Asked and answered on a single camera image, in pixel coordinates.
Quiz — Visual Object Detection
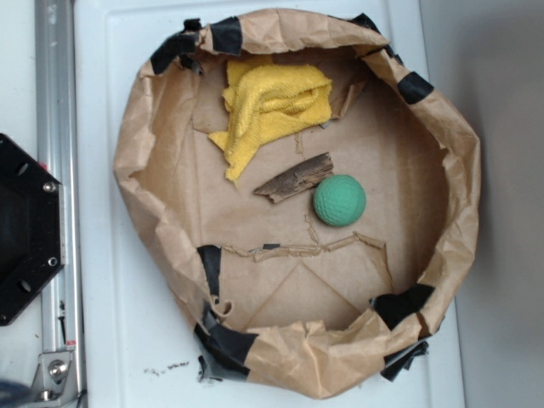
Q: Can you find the metal corner bracket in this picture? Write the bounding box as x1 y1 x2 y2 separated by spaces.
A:
28 350 82 407

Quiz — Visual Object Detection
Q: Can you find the brown paper bag tray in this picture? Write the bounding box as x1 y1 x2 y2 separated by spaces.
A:
114 8 481 399

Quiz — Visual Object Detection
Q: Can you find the aluminium extrusion rail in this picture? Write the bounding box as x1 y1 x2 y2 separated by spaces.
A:
33 0 86 358

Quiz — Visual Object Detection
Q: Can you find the yellow terry cloth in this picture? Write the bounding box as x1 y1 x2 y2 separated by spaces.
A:
208 55 332 183

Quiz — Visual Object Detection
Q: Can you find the white plastic board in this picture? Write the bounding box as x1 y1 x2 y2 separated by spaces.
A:
73 1 465 407

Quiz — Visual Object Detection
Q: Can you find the green dimpled foam ball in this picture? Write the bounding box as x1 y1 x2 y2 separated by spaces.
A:
313 174 366 227

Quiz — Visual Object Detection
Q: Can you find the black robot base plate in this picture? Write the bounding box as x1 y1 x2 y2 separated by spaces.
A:
1 134 64 326

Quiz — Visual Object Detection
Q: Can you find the brown wood bark piece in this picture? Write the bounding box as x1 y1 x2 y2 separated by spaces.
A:
252 152 334 204

